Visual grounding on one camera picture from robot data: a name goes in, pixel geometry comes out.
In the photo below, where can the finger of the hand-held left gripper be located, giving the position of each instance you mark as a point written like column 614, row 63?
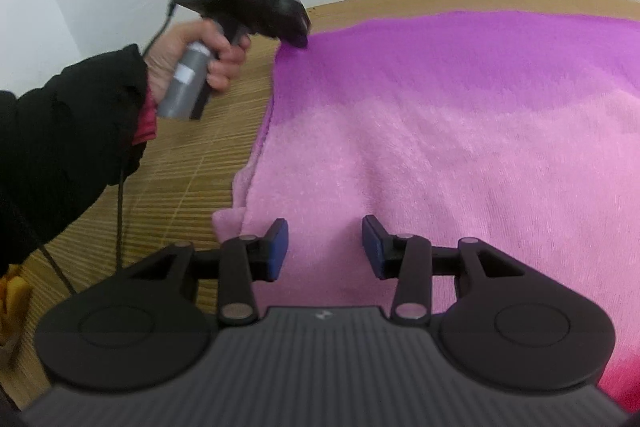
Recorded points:
column 295, row 22

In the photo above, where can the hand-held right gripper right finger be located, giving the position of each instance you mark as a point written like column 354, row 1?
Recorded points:
column 372, row 247

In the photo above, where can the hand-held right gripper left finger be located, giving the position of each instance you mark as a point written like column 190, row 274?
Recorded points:
column 276, row 252

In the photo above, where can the pink purple red fleece cloth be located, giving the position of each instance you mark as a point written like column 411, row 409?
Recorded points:
column 425, row 132

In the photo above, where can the person's left forearm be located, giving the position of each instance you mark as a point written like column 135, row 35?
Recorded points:
column 65, row 132

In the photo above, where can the person's left hand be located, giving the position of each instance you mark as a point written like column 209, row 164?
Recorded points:
column 170, row 52

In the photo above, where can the bamboo mat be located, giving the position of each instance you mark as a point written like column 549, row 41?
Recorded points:
column 190, row 167

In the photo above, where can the yellow cloth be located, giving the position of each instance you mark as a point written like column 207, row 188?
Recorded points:
column 12, row 312

